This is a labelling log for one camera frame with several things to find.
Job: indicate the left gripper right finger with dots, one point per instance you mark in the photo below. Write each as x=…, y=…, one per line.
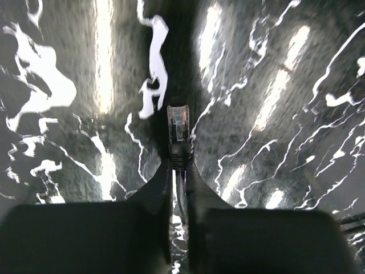
x=223, y=239

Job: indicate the black marble pattern mat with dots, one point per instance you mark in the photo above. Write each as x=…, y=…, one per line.
x=266, y=98

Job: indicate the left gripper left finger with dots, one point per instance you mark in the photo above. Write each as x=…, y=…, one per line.
x=99, y=237

